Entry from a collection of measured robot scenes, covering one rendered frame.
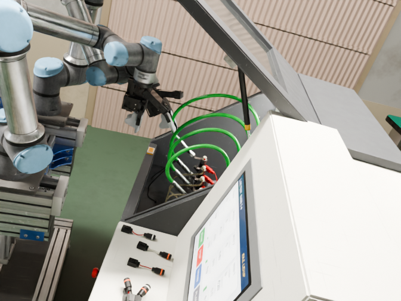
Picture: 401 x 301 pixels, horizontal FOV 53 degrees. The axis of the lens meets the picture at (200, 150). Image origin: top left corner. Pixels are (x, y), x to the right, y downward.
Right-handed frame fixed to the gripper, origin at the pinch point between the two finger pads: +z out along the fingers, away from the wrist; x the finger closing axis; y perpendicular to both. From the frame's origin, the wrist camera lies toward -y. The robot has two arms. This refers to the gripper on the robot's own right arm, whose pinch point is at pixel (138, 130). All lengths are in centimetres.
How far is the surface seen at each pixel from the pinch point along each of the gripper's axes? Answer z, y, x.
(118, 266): 25, -8, 44
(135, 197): 28.2, -5.5, 3.9
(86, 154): 123, 54, -159
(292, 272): -29, -38, 86
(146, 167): 28.2, -5.7, -19.6
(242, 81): -37, -29, 21
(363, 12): -45, -146, -242
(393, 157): -27, -83, 20
